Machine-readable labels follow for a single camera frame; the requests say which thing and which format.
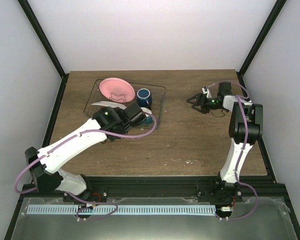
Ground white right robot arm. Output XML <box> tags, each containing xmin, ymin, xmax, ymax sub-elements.
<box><xmin>186</xmin><ymin>93</ymin><xmax>264</xmax><ymax>184</ymax></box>

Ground cream upturned bowl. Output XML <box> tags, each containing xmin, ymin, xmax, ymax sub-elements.
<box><xmin>141</xmin><ymin>107</ymin><xmax>153</xmax><ymax>124</ymax></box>

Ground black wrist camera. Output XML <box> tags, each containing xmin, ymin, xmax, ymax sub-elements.
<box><xmin>124</xmin><ymin>103</ymin><xmax>145</xmax><ymax>127</ymax></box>
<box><xmin>217</xmin><ymin>82</ymin><xmax>232</xmax><ymax>97</ymax></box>

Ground light blue slotted cable duct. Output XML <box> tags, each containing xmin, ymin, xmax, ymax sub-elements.
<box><xmin>26</xmin><ymin>204</ymin><xmax>216</xmax><ymax>216</ymax></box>

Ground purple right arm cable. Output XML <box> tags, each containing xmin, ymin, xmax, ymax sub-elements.
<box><xmin>206</xmin><ymin>81</ymin><xmax>259</xmax><ymax>222</ymax></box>

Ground black aluminium enclosure frame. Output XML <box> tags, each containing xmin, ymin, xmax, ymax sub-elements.
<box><xmin>18</xmin><ymin>0</ymin><xmax>300</xmax><ymax>240</ymax></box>

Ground dark blue mug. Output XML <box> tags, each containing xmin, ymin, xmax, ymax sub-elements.
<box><xmin>136</xmin><ymin>88</ymin><xmax>153</xmax><ymax>109</ymax></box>

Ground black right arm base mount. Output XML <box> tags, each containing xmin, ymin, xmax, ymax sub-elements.
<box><xmin>196</xmin><ymin>180</ymin><xmax>239</xmax><ymax>204</ymax></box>

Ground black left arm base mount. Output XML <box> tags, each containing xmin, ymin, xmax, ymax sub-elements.
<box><xmin>63</xmin><ymin>186</ymin><xmax>108</xmax><ymax>203</ymax></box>

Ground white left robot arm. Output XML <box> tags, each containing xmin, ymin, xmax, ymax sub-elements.
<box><xmin>25</xmin><ymin>107</ymin><xmax>133</xmax><ymax>202</ymax></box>

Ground grey wire dish rack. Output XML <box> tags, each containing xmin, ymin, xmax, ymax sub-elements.
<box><xmin>84</xmin><ymin>77</ymin><xmax>166</xmax><ymax>129</ymax></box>

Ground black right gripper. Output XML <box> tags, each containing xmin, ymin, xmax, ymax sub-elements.
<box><xmin>186</xmin><ymin>93</ymin><xmax>221</xmax><ymax>115</ymax></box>

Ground pink plastic bear plate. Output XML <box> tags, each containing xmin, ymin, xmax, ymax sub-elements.
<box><xmin>99</xmin><ymin>77</ymin><xmax>136</xmax><ymax>103</ymax></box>

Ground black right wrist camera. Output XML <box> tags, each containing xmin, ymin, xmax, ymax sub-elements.
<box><xmin>217</xmin><ymin>82</ymin><xmax>232</xmax><ymax>97</ymax></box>

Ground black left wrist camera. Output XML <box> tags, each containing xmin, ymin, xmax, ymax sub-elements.
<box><xmin>124</xmin><ymin>103</ymin><xmax>145</xmax><ymax>127</ymax></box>

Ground red plate with teal flower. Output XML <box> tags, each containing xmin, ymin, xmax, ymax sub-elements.
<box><xmin>91</xmin><ymin>101</ymin><xmax>127</xmax><ymax>110</ymax></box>

